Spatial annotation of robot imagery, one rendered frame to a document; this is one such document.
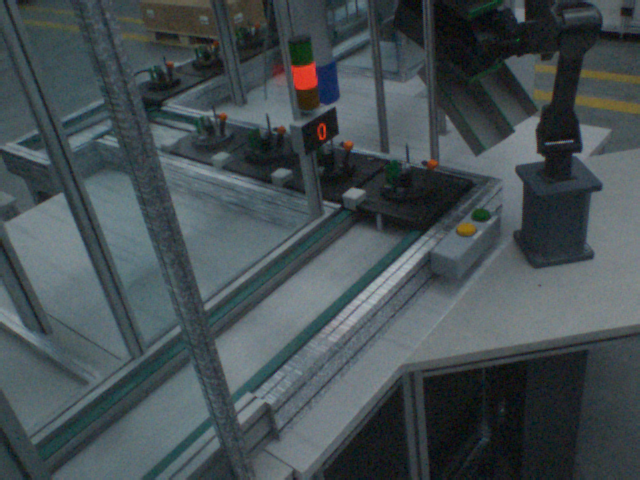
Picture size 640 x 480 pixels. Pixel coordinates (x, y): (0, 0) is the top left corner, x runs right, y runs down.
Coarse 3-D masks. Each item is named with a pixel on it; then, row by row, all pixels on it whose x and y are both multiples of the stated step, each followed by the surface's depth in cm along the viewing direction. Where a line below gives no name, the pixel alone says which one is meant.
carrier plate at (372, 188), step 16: (384, 176) 177; (432, 176) 174; (448, 176) 173; (368, 192) 171; (448, 192) 166; (464, 192) 168; (368, 208) 165; (384, 208) 164; (400, 208) 163; (416, 208) 162; (432, 208) 161; (400, 224) 160; (416, 224) 157
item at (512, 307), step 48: (624, 192) 175; (624, 240) 158; (480, 288) 151; (528, 288) 148; (576, 288) 146; (624, 288) 144; (432, 336) 140; (480, 336) 138; (528, 336) 136; (576, 336) 135
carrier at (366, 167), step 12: (324, 156) 181; (336, 156) 187; (360, 156) 189; (372, 156) 188; (324, 168) 178; (336, 168) 181; (348, 168) 180; (360, 168) 183; (372, 168) 182; (324, 180) 179; (336, 180) 179; (348, 180) 178; (360, 180) 177; (324, 192) 175; (336, 192) 174
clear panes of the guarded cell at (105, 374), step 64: (0, 0) 62; (64, 0) 66; (0, 64) 63; (64, 64) 68; (0, 128) 65; (64, 128) 70; (0, 192) 67; (64, 192) 72; (128, 192) 79; (0, 256) 68; (64, 256) 74; (128, 256) 81; (0, 320) 70; (64, 320) 76; (128, 320) 84; (0, 384) 72; (64, 384) 79; (128, 384) 87; (192, 384) 96; (0, 448) 74; (64, 448) 81; (128, 448) 90; (192, 448) 100
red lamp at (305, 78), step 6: (306, 66) 142; (312, 66) 143; (294, 72) 143; (300, 72) 142; (306, 72) 142; (312, 72) 143; (294, 78) 144; (300, 78) 143; (306, 78) 143; (312, 78) 144; (300, 84) 144; (306, 84) 144; (312, 84) 144
